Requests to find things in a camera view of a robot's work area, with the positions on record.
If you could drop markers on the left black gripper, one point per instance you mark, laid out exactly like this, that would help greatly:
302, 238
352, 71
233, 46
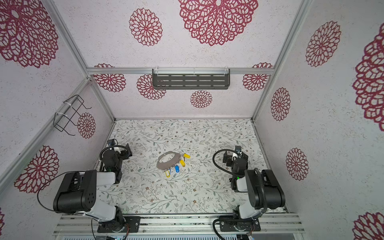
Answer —
124, 151

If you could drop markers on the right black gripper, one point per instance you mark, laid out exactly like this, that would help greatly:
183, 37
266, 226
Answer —
237, 160

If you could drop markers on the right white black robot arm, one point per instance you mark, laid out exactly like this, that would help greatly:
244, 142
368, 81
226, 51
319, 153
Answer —
262, 187

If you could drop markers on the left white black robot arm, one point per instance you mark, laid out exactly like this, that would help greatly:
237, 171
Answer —
77, 193

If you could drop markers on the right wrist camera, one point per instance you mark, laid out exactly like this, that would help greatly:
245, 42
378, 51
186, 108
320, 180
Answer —
236, 154

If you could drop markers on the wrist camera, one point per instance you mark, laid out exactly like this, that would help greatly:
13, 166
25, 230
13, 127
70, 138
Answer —
236, 154
112, 142

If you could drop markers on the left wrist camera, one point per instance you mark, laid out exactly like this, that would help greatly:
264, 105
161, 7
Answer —
112, 142

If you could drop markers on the black wire wall rack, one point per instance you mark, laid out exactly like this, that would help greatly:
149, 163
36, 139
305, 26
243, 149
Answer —
65, 117

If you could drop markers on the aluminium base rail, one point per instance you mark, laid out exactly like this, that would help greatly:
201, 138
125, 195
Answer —
196, 224

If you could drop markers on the dark metal wall shelf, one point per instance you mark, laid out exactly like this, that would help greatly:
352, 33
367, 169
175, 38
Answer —
192, 80

